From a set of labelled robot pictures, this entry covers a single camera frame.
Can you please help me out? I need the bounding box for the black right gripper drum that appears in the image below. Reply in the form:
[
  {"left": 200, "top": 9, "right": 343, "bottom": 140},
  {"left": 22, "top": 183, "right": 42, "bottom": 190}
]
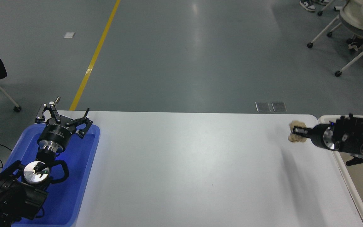
[{"left": 309, "top": 123, "right": 330, "bottom": 149}]

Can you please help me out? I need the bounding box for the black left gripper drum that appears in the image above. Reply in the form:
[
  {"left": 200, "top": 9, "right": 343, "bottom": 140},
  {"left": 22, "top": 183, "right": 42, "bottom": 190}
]
[{"left": 37, "top": 123, "right": 75, "bottom": 151}]

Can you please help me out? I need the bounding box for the tan paper ball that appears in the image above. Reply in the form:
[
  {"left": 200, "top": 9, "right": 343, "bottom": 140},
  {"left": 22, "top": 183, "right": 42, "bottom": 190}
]
[{"left": 287, "top": 120, "right": 308, "bottom": 143}]

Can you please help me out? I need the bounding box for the metal floor plate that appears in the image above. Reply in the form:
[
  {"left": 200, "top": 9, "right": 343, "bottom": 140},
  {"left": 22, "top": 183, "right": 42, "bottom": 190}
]
[
  {"left": 272, "top": 102, "right": 287, "bottom": 113},
  {"left": 255, "top": 102, "right": 271, "bottom": 113}
]

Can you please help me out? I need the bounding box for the blue plastic tray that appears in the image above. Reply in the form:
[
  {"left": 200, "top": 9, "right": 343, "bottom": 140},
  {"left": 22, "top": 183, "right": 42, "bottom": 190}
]
[{"left": 0, "top": 124, "right": 101, "bottom": 227}]

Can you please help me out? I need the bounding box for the grey chair with casters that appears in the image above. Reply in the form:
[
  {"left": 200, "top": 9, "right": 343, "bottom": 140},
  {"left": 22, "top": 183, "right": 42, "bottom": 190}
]
[{"left": 0, "top": 65, "right": 22, "bottom": 113}]

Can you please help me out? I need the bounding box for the large pale bin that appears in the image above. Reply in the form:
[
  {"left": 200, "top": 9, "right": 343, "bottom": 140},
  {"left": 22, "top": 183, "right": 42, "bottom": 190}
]
[{"left": 319, "top": 115, "right": 363, "bottom": 227}]

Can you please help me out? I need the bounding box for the white wheeled chair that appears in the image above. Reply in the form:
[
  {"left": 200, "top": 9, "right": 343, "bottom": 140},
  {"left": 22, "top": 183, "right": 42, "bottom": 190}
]
[{"left": 307, "top": 0, "right": 363, "bottom": 77}]

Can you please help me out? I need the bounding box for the white chair leg with caster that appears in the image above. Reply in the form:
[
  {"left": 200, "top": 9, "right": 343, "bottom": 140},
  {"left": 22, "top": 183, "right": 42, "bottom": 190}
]
[{"left": 317, "top": 0, "right": 339, "bottom": 17}]

